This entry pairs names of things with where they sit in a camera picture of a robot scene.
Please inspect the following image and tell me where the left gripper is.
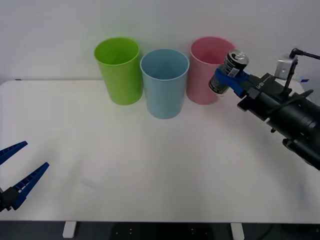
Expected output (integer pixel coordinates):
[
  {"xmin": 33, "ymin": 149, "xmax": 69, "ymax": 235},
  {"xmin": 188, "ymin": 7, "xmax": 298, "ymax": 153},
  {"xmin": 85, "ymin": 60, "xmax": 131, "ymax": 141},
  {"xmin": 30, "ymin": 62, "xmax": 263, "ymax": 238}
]
[{"xmin": 0, "ymin": 140, "xmax": 50, "ymax": 213}]

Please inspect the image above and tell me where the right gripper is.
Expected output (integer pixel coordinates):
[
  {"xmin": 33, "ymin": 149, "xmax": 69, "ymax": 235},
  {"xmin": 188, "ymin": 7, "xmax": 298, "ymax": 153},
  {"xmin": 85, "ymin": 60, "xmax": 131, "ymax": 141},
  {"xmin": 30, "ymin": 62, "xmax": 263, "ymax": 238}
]
[{"xmin": 215, "ymin": 69, "xmax": 296, "ymax": 121}]

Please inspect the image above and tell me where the black drink can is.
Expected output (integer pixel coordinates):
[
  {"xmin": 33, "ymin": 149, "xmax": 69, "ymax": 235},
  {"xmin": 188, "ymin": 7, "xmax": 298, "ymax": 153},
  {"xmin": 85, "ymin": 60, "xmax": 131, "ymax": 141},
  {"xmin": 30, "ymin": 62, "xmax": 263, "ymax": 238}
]
[{"xmin": 208, "ymin": 48, "xmax": 250, "ymax": 95}]

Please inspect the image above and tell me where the pink plastic bin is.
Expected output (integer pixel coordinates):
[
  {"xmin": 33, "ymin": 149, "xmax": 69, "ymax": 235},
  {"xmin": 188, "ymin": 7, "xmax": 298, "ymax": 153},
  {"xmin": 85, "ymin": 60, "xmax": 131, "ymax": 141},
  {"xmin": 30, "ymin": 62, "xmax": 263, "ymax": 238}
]
[{"xmin": 185, "ymin": 36, "xmax": 237, "ymax": 106}]

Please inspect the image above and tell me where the pale blue plastic bin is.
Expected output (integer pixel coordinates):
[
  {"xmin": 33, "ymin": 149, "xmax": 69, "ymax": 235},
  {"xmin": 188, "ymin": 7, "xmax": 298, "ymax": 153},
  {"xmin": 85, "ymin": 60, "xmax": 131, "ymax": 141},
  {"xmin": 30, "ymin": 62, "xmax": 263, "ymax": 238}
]
[{"xmin": 139, "ymin": 48, "xmax": 191, "ymax": 120}]

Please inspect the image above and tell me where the white table leg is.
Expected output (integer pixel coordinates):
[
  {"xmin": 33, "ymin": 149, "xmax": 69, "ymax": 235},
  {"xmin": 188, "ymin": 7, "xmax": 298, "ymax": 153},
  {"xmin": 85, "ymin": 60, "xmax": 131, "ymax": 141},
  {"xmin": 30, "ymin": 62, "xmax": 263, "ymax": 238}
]
[
  {"xmin": 62, "ymin": 221, "xmax": 76, "ymax": 238},
  {"xmin": 230, "ymin": 222, "xmax": 245, "ymax": 240}
]

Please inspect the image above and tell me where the green plastic bin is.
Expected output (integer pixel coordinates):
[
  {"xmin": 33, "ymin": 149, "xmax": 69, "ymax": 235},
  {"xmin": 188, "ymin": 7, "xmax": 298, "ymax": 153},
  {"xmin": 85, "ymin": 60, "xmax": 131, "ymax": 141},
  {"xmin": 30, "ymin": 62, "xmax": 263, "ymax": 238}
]
[{"xmin": 93, "ymin": 36, "xmax": 144, "ymax": 106}]

